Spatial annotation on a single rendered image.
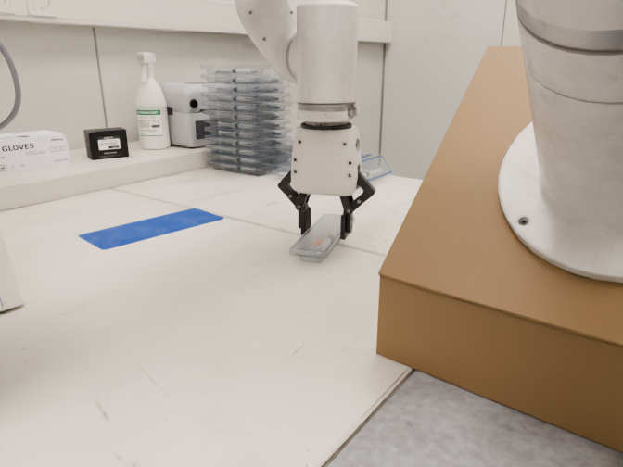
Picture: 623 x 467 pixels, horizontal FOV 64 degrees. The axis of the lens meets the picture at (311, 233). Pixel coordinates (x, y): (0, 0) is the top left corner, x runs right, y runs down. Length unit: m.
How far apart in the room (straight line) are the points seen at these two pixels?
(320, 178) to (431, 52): 2.01
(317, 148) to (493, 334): 0.40
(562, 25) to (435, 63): 2.39
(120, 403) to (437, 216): 0.32
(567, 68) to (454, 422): 0.27
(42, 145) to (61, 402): 0.84
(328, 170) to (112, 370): 0.40
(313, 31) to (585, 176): 0.43
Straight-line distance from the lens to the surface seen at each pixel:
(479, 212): 0.47
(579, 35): 0.30
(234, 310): 0.59
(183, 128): 1.43
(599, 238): 0.44
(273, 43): 0.78
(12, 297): 0.68
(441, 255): 0.46
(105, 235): 0.89
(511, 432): 0.45
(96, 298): 0.67
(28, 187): 1.14
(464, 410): 0.46
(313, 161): 0.73
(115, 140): 1.34
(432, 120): 2.70
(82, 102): 1.55
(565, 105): 0.34
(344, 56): 0.71
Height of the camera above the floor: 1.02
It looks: 19 degrees down
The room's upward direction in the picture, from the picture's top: straight up
